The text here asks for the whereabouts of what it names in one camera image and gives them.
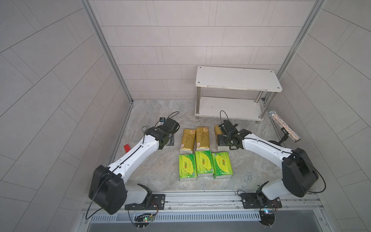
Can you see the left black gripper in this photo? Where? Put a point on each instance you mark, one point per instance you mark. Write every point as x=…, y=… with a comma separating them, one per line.
x=172, y=141

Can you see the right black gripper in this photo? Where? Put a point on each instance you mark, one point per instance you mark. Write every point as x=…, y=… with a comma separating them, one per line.
x=220, y=140

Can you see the gold tissue pack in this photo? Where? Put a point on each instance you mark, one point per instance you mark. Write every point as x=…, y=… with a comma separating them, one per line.
x=202, y=139
x=188, y=141
x=218, y=131

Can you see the green tissue pack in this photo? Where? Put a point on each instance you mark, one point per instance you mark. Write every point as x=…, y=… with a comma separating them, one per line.
x=222, y=165
x=204, y=163
x=187, y=167

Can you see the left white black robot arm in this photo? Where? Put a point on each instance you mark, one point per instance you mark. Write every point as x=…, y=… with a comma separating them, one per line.
x=108, y=187

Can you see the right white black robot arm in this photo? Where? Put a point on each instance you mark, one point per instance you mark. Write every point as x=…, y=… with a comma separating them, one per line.
x=298, y=173

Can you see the white two-tier shelf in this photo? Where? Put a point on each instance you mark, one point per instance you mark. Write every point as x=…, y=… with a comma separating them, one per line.
x=227, y=78

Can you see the red small block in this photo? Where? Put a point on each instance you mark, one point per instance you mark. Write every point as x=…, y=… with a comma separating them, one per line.
x=127, y=148

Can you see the sparkly tube on black stand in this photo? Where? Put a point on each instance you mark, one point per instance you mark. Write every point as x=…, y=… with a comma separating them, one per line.
x=285, y=129

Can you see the left circuit board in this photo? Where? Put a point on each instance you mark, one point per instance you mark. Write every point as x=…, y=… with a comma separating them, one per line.
x=143, y=220

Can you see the circuit board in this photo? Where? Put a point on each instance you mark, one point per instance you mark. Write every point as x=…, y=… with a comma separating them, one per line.
x=143, y=220
x=267, y=218

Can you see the right circuit board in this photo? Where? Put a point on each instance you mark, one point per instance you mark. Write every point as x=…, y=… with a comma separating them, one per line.
x=267, y=218

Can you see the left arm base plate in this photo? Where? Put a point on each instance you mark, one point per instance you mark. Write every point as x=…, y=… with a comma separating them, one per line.
x=156, y=202

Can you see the aluminium rail frame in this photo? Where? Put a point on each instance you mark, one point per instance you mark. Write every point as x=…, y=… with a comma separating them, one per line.
x=228, y=200

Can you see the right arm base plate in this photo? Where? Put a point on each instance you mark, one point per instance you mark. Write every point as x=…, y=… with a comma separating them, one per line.
x=250, y=201

